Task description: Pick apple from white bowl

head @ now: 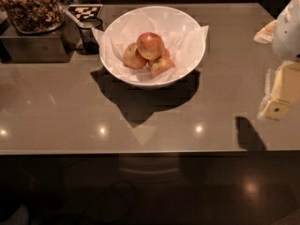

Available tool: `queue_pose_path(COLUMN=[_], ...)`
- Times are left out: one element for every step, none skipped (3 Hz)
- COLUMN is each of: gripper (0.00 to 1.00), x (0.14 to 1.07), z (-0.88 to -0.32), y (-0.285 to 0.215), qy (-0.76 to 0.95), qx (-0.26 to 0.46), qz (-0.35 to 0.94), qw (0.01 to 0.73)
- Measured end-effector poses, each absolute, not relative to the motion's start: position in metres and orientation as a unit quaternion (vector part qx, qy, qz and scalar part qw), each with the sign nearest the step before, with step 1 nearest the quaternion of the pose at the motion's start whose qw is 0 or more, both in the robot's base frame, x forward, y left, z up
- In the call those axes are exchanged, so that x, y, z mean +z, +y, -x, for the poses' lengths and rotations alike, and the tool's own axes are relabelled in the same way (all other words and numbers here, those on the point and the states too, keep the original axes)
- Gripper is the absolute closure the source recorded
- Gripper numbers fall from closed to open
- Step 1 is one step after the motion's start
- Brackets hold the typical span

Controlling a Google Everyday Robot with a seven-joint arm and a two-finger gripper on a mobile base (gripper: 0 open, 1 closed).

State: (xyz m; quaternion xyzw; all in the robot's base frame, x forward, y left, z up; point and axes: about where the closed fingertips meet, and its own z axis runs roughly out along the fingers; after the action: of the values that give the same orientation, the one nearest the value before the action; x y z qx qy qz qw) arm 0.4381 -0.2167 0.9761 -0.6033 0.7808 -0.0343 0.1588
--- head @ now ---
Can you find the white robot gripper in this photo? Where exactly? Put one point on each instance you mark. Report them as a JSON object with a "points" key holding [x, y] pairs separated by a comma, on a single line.
{"points": [[287, 32]]}

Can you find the white paper bowl liner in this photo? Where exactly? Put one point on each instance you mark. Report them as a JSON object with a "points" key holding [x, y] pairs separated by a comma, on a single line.
{"points": [[184, 44]]}

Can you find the hidden back red apple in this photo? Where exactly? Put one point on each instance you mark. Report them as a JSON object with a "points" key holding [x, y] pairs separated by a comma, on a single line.
{"points": [[165, 53]]}

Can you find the white ceramic bowl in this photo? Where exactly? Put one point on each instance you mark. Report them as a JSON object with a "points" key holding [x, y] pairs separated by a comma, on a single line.
{"points": [[156, 19]]}

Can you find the crumpled snack wrapper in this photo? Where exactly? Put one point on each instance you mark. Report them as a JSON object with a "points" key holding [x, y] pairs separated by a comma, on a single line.
{"points": [[265, 35]]}

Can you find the dark glass cup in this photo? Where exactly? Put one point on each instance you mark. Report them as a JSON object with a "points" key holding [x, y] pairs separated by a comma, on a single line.
{"points": [[89, 41]]}

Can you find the black white marker tag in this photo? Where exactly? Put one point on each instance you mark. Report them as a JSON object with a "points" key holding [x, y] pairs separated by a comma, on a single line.
{"points": [[85, 12]]}

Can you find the dark metal box stand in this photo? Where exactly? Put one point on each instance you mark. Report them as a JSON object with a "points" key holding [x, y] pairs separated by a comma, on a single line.
{"points": [[54, 47]]}

